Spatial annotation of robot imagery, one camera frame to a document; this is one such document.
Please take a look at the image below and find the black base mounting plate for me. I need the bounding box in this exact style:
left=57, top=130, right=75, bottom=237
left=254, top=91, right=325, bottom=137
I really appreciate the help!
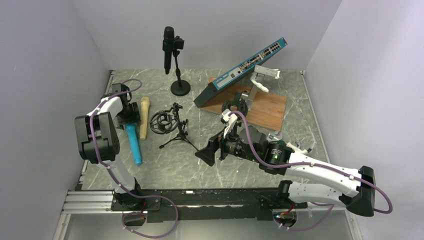
left=110, top=187, right=301, bottom=223

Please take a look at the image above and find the black tripod shock mount stand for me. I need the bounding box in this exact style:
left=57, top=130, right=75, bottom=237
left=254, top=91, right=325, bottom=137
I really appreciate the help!
left=149, top=102, right=198, bottom=150

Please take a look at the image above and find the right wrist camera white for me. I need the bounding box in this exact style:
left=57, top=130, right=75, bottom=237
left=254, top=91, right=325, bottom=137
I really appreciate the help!
left=221, top=109, right=238, bottom=138

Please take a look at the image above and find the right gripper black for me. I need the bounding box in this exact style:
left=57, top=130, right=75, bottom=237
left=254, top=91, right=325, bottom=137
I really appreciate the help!
left=195, top=124, right=260, bottom=166

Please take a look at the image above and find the white metal bracket stand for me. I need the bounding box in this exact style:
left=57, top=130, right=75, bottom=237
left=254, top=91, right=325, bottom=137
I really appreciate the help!
left=246, top=65, right=281, bottom=111

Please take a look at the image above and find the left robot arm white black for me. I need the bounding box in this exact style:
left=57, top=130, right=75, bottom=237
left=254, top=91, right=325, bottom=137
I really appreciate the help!
left=74, top=83, right=144, bottom=210

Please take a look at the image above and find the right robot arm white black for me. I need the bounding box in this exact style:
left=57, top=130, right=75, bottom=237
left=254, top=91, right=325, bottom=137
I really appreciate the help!
left=195, top=126, right=376, bottom=217

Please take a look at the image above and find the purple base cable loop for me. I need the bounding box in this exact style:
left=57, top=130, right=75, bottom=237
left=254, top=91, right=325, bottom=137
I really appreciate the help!
left=121, top=195, right=179, bottom=239

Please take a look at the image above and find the black microphone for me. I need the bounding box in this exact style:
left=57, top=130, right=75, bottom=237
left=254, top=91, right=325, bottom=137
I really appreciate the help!
left=162, top=26, right=175, bottom=75

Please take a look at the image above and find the black shock mount desk stand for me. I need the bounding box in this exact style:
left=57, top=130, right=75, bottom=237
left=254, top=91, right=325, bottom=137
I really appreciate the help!
left=221, top=92, right=249, bottom=120

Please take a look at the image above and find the wooden board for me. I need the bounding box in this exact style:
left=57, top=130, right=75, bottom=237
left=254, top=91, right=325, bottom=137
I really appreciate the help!
left=194, top=78, right=287, bottom=131

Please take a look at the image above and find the white small plug part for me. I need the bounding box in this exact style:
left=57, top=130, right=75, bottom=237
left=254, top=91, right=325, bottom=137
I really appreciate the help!
left=286, top=141, right=312, bottom=155

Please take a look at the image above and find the red handled adjustable wrench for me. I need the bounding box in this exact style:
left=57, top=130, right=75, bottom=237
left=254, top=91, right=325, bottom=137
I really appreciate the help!
left=267, top=131, right=283, bottom=142

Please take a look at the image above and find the black round base stand rear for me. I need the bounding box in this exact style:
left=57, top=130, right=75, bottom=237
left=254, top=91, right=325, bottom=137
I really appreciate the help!
left=170, top=35, right=191, bottom=97

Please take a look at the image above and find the blue network switch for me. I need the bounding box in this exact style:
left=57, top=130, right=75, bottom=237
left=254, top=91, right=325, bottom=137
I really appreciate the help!
left=193, top=37, right=288, bottom=108

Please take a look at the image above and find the blue microphone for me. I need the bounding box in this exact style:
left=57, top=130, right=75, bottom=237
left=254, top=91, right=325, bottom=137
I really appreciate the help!
left=125, top=123, right=143, bottom=166

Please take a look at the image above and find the cream yellow microphone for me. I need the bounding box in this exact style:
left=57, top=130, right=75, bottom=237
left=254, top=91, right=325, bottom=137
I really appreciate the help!
left=139, top=96, right=150, bottom=140

